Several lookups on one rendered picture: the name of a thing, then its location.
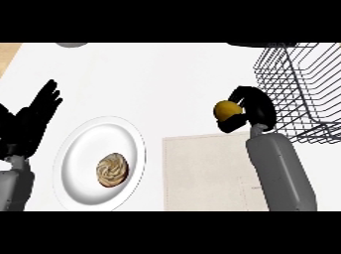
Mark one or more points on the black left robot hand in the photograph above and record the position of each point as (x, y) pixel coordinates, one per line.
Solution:
(26, 122)

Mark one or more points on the beige placemat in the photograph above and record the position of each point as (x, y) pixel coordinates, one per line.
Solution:
(204, 172)

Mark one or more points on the white round plate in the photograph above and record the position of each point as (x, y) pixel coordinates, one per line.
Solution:
(99, 163)

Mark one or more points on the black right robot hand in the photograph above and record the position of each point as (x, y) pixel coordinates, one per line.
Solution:
(260, 109)

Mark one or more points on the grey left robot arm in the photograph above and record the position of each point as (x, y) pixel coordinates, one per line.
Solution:
(6, 188)

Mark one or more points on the grey round object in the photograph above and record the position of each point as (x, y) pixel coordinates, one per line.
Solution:
(71, 44)

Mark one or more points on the yellow lemon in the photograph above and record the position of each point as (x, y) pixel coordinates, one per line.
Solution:
(227, 110)

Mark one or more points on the cream frosted cupcake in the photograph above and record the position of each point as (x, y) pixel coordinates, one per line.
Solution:
(112, 170)

